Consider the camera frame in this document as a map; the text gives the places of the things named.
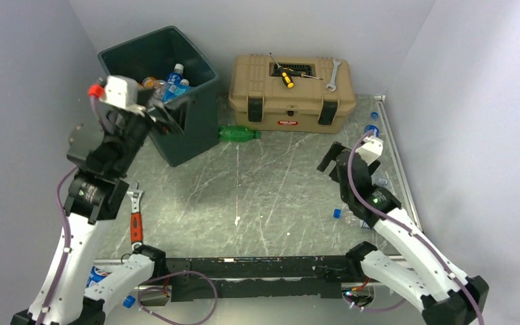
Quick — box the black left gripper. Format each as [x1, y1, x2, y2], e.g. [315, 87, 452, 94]
[111, 87, 191, 175]

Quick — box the blue label water bottle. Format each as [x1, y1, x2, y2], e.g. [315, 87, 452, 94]
[165, 63, 184, 87]

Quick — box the orange juice bottle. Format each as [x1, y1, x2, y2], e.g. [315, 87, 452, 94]
[142, 77, 160, 88]

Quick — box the dark green plastic bin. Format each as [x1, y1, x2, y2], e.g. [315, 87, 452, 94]
[97, 26, 219, 167]

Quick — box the crushed Pepsi bottle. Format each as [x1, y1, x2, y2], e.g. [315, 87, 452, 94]
[332, 208, 373, 230]

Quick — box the crushed blue label bottle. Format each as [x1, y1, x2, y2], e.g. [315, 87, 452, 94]
[153, 79, 191, 102]

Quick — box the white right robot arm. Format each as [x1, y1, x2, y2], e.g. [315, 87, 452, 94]
[317, 136, 490, 324]

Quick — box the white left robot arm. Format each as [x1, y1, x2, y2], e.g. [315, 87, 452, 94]
[12, 102, 183, 324]

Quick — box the blue label bottle far right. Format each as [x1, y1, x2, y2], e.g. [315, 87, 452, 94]
[364, 112, 380, 137]

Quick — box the green plastic bottle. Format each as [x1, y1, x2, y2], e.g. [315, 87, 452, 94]
[218, 125, 261, 143]

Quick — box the silver open-end wrench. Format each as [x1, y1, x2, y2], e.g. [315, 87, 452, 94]
[326, 58, 342, 92]

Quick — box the yellow black screwdriver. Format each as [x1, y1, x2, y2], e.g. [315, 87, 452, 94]
[269, 52, 295, 89]

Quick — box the tan plastic toolbox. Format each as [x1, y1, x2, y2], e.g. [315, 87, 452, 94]
[228, 55, 356, 133]

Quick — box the thin dark screwdriver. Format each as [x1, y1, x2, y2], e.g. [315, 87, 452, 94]
[283, 68, 322, 80]

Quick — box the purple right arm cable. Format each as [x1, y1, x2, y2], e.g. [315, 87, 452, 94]
[347, 132, 485, 325]

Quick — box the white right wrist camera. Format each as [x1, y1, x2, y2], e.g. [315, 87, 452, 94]
[356, 135, 384, 166]

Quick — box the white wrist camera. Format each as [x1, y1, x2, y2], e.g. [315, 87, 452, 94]
[356, 135, 384, 166]
[87, 75, 146, 115]

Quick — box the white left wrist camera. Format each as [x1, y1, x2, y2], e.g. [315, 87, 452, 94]
[87, 75, 146, 115]

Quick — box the red handle adjustable wrench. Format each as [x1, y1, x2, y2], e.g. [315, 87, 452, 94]
[127, 182, 144, 251]

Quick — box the purple cable loop front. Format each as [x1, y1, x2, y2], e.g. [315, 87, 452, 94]
[137, 269, 219, 325]

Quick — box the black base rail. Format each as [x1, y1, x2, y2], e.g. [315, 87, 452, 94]
[121, 244, 391, 302]

